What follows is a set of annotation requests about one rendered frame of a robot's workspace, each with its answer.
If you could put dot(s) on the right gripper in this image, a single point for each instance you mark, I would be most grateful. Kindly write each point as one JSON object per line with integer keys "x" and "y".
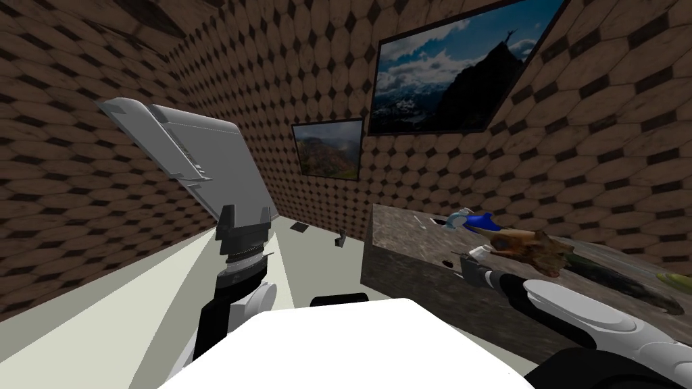
{"x": 474, "y": 273}

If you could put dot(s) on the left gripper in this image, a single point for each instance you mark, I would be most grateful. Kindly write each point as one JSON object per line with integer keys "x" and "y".
{"x": 243, "y": 236}

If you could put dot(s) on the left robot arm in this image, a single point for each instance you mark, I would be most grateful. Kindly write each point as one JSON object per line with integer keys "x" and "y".
{"x": 227, "y": 302}

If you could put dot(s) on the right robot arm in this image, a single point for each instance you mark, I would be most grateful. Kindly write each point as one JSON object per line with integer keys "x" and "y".
{"x": 584, "y": 319}

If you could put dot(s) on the blue spray bottle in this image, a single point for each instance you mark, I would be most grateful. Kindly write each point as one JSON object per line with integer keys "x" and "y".
{"x": 478, "y": 221}

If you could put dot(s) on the brown lumpy bread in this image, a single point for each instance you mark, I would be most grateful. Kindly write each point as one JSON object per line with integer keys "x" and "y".
{"x": 527, "y": 249}

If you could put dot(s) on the grey refrigerator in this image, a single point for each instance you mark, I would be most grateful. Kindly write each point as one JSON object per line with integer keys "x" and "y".
{"x": 211, "y": 156}

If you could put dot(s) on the small green hills picture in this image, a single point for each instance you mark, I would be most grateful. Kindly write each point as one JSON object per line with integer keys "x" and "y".
{"x": 328, "y": 148}

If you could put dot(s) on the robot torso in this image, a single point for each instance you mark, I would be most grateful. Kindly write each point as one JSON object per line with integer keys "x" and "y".
{"x": 351, "y": 346}

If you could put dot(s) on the dark green cucumber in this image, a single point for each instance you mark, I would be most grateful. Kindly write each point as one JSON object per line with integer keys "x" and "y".
{"x": 621, "y": 283}

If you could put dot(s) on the large mountain sky picture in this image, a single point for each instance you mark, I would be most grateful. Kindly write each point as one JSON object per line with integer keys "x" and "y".
{"x": 459, "y": 70}

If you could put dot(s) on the yellow-green fruit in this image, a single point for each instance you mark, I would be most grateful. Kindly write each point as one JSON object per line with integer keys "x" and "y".
{"x": 678, "y": 283}

